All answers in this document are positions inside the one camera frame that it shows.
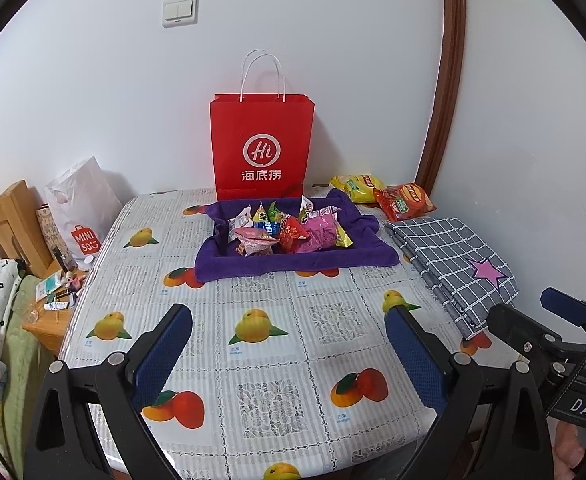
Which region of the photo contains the yellow snack packet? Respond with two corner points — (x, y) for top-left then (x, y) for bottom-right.
(335, 223), (353, 248)

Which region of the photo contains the pink triangular snack packet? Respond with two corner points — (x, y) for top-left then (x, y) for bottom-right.
(233, 226), (279, 257)

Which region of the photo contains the white red floral snack packet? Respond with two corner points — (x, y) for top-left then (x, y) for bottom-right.
(228, 206), (253, 243)

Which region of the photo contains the red gold snack packet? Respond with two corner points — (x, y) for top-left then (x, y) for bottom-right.
(278, 216), (309, 254)

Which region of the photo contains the green orange snack packet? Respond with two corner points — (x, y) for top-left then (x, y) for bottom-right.
(267, 202), (287, 223)

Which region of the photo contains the person's right hand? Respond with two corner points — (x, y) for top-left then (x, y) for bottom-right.
(552, 420), (586, 480)

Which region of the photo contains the grey checked folded cloth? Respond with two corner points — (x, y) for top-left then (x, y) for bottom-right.
(385, 217), (519, 339)

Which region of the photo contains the wooden nightstand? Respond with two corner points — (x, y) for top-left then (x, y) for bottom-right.
(22, 285), (75, 356)

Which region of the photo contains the purple towel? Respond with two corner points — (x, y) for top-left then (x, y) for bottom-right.
(194, 188), (399, 283)

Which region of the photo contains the fruit print tablecloth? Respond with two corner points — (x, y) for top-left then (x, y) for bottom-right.
(62, 190), (517, 479)

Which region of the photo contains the red-orange chips bag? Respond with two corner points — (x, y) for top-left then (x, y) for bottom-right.
(373, 183), (436, 222)

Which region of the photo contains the white plastic bag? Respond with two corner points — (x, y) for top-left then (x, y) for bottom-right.
(44, 156), (122, 271)

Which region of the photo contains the large magenta snack bag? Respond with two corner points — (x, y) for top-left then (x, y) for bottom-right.
(295, 214), (337, 254)

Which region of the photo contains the yellow chips bag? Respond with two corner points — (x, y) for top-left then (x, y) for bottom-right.
(330, 174), (385, 204)

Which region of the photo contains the blue snack packet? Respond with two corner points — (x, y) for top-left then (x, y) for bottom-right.
(252, 205), (281, 238)

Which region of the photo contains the red paper shopping bag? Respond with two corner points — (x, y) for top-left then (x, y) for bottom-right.
(209, 49), (315, 200)

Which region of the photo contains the wooden bed frame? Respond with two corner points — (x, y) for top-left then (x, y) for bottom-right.
(0, 180), (53, 278)

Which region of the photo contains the brown wooden door frame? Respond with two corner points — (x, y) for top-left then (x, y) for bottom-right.
(415, 0), (467, 194)

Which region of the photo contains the white wall switch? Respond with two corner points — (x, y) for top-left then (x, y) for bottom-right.
(162, 0), (199, 28)

